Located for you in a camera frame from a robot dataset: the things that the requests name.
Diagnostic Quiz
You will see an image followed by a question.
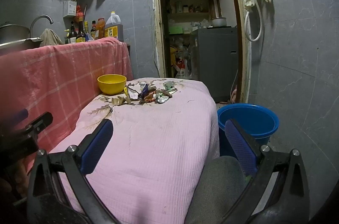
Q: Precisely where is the person's grey trouser leg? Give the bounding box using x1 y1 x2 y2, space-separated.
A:
185 156 247 224

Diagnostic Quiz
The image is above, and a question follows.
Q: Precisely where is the white utensil holder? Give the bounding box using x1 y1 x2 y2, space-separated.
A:
63 0 77 18

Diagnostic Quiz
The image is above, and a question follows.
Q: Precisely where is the orange sauce bottle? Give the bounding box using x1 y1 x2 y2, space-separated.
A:
95 18 106 40

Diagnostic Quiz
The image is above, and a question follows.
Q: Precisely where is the pink checked cloth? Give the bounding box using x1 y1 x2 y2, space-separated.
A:
0 37 133 174

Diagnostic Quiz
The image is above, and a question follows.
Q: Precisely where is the tall dark soy bottle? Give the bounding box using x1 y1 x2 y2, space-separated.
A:
76 20 86 43

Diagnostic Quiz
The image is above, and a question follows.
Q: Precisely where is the pile of wrappers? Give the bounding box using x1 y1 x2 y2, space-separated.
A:
111 81 178 106

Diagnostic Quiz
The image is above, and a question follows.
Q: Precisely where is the red net bag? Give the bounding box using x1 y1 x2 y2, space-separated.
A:
75 5 84 22

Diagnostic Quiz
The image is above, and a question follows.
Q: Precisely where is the white hose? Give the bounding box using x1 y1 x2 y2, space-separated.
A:
244 8 263 42

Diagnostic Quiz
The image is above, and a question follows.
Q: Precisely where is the pink floral blanket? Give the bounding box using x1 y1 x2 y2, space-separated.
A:
49 77 220 224

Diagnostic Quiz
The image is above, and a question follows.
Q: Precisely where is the wooden door frame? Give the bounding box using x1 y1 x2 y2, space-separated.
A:
150 0 252 104

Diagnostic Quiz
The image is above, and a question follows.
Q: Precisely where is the small steel pot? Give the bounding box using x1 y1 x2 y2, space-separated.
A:
211 17 227 28

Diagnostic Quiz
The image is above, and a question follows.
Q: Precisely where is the yellow bag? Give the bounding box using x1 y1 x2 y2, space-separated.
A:
170 45 178 66

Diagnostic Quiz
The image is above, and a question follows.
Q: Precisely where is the dark vinegar bottle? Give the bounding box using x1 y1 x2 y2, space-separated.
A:
69 22 77 44

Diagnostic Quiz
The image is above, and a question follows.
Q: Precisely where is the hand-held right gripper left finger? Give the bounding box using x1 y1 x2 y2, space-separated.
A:
26 119 125 224

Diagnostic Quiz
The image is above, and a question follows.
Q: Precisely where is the yellow bowl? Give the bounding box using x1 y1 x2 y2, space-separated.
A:
97 74 127 95

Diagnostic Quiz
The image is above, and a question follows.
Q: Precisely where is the steel faucet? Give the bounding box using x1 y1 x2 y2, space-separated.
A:
30 15 54 38

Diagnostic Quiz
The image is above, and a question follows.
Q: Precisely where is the beige rag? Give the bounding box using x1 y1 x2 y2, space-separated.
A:
40 29 63 47

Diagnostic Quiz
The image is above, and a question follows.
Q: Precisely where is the white printed sack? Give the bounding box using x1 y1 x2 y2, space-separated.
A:
173 58 193 79

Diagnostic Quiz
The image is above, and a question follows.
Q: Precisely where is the large cooking oil jug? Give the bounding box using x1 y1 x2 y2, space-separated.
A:
104 11 124 42

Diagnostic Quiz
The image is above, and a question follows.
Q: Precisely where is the person's left hand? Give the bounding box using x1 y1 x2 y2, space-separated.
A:
0 159 30 200

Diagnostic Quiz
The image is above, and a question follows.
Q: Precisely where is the white cable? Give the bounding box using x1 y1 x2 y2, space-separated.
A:
146 0 160 73

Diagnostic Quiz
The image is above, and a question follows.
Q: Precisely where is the steel sink basin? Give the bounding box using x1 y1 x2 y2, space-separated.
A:
0 37 43 50

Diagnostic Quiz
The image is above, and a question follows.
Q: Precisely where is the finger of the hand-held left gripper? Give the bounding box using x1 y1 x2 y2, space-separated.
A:
16 112 53 136
0 108 29 130

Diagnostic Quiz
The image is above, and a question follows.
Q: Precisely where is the blue plastic bucket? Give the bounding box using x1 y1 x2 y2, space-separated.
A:
217 104 280 161

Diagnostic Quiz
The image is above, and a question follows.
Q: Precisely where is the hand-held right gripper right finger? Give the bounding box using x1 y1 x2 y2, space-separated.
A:
224 118 310 224

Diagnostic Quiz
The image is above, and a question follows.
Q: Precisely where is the grey washing machine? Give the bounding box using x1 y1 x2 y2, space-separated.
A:
189 27 239 104

